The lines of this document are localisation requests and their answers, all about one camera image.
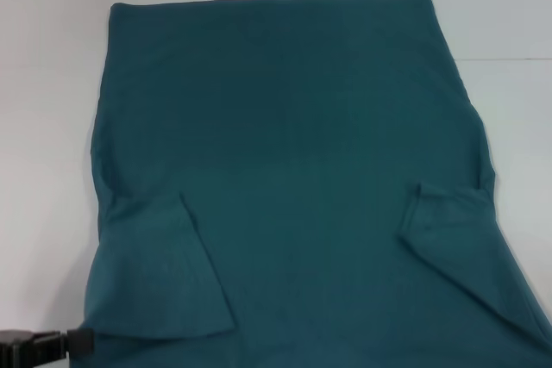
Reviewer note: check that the teal blue shirt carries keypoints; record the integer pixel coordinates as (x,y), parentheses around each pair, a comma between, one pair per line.
(293,170)

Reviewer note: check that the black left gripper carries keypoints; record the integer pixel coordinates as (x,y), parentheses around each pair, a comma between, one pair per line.
(30,348)

